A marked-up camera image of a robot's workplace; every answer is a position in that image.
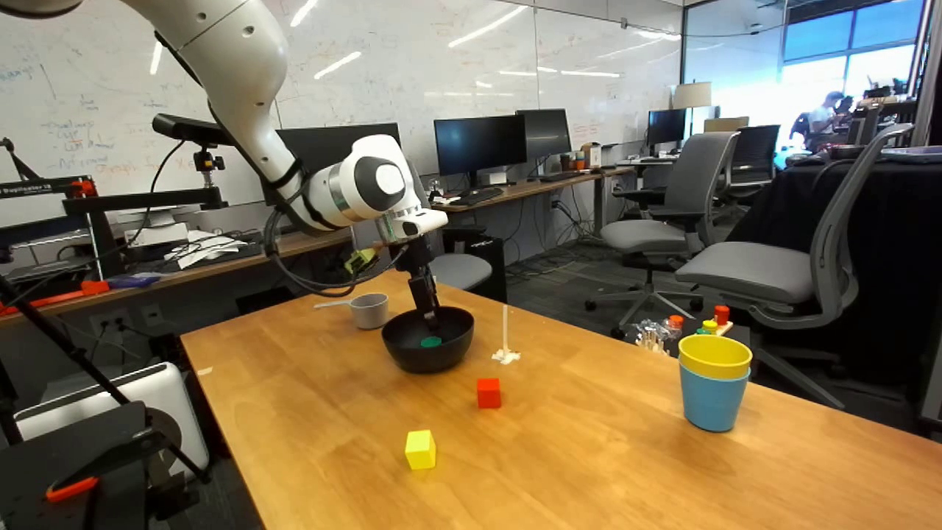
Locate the clear plastic stand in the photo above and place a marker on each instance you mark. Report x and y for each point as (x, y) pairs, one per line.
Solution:
(503, 354)

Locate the grey office chair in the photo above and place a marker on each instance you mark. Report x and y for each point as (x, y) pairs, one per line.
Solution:
(780, 285)

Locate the yellow cube block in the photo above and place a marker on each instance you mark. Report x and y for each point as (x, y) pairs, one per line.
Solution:
(419, 449)

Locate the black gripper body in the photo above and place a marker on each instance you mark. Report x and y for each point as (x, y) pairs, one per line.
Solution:
(421, 278)

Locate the yellow and blue stacked cups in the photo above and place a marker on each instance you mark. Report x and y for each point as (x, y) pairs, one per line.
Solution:
(714, 374)

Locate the small grey cup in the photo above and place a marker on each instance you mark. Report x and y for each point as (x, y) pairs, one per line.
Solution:
(368, 309)

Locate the green cylinder block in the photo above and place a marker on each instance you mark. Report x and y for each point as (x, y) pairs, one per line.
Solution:
(428, 343)

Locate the orange cube block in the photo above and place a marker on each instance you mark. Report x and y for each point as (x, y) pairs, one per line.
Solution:
(490, 396)

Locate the black bowl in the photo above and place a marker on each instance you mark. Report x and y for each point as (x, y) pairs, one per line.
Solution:
(452, 324)

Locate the black computer monitor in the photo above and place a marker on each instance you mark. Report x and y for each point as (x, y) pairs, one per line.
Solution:
(467, 144)

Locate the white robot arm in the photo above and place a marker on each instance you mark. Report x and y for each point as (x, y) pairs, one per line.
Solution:
(237, 53)

